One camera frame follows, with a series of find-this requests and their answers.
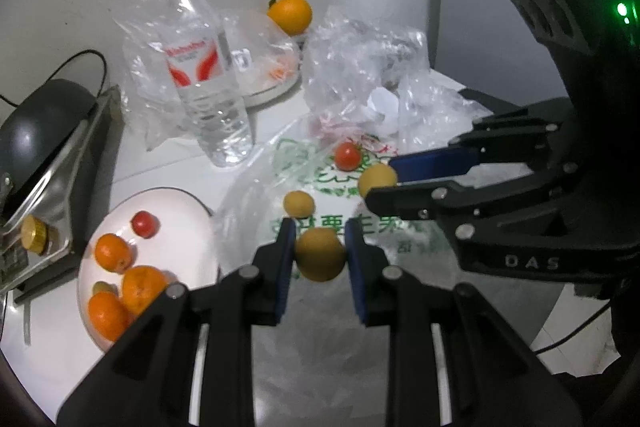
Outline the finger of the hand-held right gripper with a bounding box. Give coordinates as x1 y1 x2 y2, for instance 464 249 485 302
365 167 591 239
388 97 583 184

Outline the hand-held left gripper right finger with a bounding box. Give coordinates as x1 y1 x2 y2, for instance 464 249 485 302
344 221 583 427

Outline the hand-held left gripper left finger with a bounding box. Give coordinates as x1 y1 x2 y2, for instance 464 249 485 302
56 218 298 427

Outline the yellow round fruit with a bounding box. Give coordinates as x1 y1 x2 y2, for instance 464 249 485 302
283 190 316 219
295 228 347 282
358 163 399 198

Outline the green printed plastic bag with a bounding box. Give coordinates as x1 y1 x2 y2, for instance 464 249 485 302
215 114 461 288

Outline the white round plate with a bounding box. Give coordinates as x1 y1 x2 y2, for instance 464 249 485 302
76 188 221 353

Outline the red cherry tomato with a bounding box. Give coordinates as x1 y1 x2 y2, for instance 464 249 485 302
334 143 362 171
131 210 160 238

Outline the crumpled clear plastic bag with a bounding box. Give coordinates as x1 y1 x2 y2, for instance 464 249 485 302
302 5 493 148

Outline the white dish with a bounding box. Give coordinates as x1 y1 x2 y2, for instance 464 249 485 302
235 14 303 108

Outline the clear plastic water bottle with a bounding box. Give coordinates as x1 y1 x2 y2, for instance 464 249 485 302
161 0 253 168

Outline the orange mandarin with leaf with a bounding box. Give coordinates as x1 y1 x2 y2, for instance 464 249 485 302
266 0 313 36

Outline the steel induction cooker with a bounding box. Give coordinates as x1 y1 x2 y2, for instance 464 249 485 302
0 84 123 303

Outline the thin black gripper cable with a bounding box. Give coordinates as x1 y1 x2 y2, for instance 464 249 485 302
532 304 613 353

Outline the black wok with wooden handle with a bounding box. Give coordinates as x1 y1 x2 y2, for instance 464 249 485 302
0 78 99 228

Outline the black power cable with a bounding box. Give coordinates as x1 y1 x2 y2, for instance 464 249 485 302
0 49 108 105

